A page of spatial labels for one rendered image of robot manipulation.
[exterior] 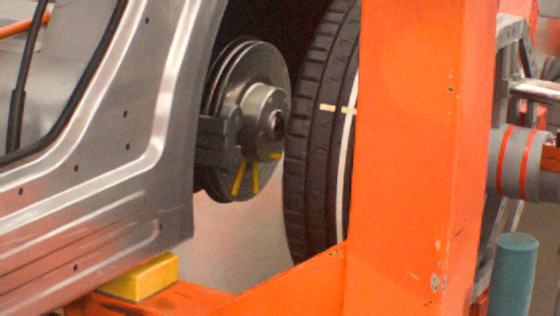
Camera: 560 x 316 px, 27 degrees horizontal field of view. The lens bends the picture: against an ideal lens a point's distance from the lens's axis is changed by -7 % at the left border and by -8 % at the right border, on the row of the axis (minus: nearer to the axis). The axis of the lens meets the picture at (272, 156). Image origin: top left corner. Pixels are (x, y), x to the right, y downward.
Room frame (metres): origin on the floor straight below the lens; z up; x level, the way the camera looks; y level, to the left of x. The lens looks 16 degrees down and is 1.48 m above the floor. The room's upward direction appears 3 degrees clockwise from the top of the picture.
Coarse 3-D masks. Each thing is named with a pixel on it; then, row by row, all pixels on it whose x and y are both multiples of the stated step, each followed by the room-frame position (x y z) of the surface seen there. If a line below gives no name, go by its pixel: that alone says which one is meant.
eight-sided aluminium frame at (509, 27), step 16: (512, 16) 2.32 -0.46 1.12; (496, 32) 2.15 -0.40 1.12; (512, 32) 2.25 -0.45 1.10; (528, 32) 2.36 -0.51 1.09; (496, 48) 2.14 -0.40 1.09; (528, 48) 2.37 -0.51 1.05; (528, 64) 2.38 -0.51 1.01; (512, 96) 2.47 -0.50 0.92; (512, 112) 2.47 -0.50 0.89; (528, 112) 2.45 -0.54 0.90; (496, 208) 2.41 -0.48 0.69; (512, 208) 2.40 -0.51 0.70; (496, 224) 2.41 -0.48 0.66; (512, 224) 2.37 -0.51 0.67; (480, 256) 2.32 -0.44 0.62; (480, 272) 2.22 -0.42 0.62; (480, 288) 2.20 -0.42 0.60
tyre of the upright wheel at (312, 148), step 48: (336, 0) 2.23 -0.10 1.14; (336, 48) 2.13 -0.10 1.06; (336, 96) 2.08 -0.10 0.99; (288, 144) 2.09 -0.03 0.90; (336, 144) 2.05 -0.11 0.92; (288, 192) 2.08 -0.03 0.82; (336, 192) 2.04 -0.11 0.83; (288, 240) 2.11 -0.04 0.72; (336, 240) 2.05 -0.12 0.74; (480, 240) 2.45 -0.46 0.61
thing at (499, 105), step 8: (496, 56) 2.22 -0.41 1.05; (496, 64) 2.22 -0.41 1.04; (496, 72) 2.22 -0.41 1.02; (496, 80) 2.22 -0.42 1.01; (496, 88) 2.22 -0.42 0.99; (496, 96) 2.22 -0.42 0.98; (496, 104) 2.22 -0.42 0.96; (504, 104) 2.24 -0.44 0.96; (496, 112) 2.22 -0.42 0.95; (504, 112) 2.24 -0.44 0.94; (496, 120) 2.22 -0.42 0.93; (504, 120) 2.25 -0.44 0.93
